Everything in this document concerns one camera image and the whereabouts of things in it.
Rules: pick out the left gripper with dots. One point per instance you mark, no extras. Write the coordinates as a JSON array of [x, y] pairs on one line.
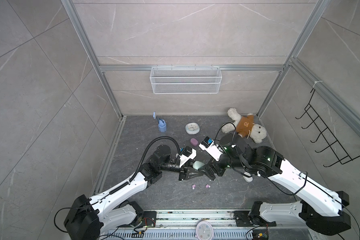
[[184, 173]]

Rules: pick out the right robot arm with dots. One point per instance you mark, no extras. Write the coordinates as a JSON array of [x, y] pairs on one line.
[[321, 209]]

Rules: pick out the white round bowl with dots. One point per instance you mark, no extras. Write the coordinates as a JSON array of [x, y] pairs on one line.
[[192, 128]]

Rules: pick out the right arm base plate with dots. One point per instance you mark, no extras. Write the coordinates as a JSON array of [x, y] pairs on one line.
[[246, 219]]

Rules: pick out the black wall hook rack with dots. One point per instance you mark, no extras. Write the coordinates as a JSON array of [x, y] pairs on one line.
[[332, 142]]

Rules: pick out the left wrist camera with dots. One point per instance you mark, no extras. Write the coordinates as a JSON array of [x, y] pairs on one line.
[[187, 153]]

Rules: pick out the white round clock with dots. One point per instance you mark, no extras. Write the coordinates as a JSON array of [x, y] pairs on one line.
[[204, 231]]

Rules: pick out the white earbud case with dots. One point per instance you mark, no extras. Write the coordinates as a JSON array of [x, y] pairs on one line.
[[248, 180]]

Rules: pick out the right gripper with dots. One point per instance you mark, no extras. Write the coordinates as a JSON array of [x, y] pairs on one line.
[[213, 164]]

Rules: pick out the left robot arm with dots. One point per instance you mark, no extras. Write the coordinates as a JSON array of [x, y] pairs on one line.
[[91, 218]]

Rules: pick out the pink earbud case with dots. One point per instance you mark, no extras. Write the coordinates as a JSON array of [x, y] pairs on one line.
[[194, 142]]

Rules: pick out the white wire basket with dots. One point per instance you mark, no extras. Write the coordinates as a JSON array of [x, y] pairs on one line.
[[185, 80]]

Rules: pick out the white teddy bear brown shirt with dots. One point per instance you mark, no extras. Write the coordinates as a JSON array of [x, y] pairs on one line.
[[245, 126]]

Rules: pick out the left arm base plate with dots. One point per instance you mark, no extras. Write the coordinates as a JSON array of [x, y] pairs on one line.
[[147, 218]]

